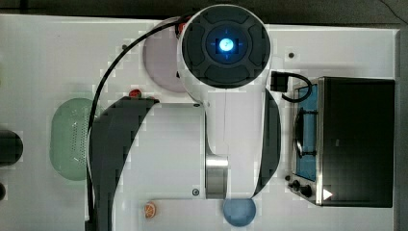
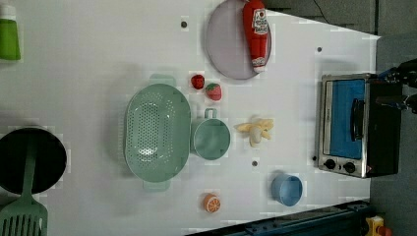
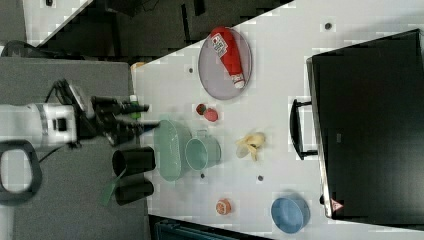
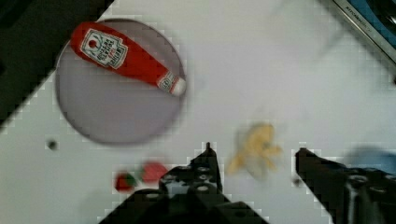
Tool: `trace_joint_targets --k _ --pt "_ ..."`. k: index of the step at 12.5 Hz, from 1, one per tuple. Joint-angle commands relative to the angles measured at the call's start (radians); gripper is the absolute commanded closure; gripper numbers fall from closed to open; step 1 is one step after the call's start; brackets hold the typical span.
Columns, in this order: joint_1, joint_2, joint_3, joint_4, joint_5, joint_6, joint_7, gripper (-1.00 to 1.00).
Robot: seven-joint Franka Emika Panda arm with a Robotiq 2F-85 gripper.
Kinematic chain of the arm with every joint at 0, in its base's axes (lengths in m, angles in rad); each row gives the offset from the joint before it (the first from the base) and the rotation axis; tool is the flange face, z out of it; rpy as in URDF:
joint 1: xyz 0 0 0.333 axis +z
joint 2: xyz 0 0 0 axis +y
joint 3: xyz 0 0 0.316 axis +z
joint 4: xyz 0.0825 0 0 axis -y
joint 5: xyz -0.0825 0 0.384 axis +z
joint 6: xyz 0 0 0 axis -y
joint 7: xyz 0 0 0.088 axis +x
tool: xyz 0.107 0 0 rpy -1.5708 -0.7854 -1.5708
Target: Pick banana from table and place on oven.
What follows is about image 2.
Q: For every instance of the plush orange slice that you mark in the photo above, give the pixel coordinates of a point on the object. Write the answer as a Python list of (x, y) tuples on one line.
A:
[(211, 203)]

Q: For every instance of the grey round plate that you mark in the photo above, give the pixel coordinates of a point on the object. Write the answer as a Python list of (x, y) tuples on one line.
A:
[(226, 42)]

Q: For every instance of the yellow plush peeled banana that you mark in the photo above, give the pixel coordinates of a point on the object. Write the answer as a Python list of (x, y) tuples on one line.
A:
[(257, 130)]

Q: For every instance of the yellow red toy object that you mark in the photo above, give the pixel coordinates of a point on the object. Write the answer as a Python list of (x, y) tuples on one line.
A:
[(377, 227)]

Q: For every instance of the red plush tomato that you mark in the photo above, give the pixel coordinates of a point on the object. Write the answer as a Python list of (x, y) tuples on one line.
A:
[(198, 81)]

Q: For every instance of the green perforated colander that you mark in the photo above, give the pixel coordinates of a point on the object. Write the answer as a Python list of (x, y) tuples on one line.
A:
[(157, 133)]

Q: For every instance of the blue plastic cup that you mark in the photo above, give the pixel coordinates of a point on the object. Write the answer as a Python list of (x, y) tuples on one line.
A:
[(286, 189)]

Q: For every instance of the green slotted spatula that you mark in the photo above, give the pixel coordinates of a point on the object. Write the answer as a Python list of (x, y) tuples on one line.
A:
[(25, 216)]

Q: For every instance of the blue metal frame rail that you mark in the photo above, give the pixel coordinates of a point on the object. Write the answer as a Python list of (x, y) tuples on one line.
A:
[(340, 220)]

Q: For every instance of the red plush ketchup bottle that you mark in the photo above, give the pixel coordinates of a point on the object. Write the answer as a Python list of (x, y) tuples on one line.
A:
[(255, 25)]

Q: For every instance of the plush strawberry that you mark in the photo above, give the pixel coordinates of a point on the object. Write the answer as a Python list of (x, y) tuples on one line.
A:
[(214, 92)]

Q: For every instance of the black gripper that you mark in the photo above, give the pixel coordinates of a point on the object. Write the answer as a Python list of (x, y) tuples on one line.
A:
[(405, 75)]

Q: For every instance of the green measuring cup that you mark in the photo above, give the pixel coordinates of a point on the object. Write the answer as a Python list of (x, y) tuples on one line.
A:
[(210, 137)]

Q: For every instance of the green squeeze bottle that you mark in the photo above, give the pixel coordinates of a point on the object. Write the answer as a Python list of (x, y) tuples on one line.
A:
[(9, 36)]

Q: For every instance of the black silver toaster oven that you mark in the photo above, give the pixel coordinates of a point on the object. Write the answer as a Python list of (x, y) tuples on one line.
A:
[(359, 136)]

